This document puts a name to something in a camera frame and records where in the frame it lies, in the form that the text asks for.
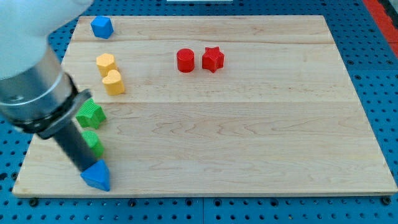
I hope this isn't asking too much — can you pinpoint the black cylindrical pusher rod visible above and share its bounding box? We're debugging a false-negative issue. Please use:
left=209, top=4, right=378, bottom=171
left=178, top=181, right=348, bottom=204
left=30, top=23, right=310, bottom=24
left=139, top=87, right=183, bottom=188
left=53, top=121, right=97, bottom=172

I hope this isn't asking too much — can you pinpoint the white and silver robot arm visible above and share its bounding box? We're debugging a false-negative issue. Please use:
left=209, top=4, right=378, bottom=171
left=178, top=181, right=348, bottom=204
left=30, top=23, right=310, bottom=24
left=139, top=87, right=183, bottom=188
left=1, top=0, right=97, bottom=171

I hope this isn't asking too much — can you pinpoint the red star block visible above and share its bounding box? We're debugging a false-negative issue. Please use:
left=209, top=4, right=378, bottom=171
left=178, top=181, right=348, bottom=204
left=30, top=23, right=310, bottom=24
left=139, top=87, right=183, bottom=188
left=201, top=47, right=224, bottom=73

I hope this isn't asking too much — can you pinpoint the light wooden board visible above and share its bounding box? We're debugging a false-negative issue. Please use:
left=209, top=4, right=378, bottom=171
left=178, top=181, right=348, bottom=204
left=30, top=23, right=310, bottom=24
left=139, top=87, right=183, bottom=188
left=13, top=15, right=397, bottom=198

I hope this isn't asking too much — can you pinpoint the green star block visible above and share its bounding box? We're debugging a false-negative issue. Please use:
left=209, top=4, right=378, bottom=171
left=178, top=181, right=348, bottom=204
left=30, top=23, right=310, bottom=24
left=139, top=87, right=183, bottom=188
left=75, top=98, right=106, bottom=129

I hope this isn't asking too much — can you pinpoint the yellow hexagon block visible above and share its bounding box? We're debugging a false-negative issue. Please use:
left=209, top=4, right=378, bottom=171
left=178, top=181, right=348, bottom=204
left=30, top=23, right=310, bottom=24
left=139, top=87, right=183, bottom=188
left=96, top=53, right=118, bottom=77

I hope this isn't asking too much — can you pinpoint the green cylinder block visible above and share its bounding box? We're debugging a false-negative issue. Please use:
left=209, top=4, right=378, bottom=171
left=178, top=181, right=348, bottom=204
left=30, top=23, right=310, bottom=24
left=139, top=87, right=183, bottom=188
left=81, top=131, right=104, bottom=158

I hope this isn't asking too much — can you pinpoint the blue triangle block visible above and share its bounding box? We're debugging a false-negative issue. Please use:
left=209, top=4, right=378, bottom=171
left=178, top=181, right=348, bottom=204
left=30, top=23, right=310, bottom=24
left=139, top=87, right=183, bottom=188
left=80, top=159, right=110, bottom=192

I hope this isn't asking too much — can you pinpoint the red cylinder block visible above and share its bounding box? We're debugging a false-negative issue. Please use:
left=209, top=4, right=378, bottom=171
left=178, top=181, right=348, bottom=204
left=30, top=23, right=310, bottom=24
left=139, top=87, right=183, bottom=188
left=176, top=49, right=195, bottom=73

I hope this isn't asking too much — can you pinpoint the blue cube block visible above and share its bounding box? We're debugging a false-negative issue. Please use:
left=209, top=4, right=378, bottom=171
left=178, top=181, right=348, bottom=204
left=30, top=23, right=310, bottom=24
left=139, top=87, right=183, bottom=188
left=90, top=16, right=114, bottom=39

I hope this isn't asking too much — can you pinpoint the yellow heart block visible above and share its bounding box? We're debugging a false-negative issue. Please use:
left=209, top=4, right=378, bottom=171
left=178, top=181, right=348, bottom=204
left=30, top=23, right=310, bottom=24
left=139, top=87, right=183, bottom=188
left=102, top=70, right=125, bottom=96

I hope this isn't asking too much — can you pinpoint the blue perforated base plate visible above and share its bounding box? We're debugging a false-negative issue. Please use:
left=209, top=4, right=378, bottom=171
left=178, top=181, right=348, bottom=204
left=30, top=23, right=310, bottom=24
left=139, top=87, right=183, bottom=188
left=1, top=0, right=397, bottom=223

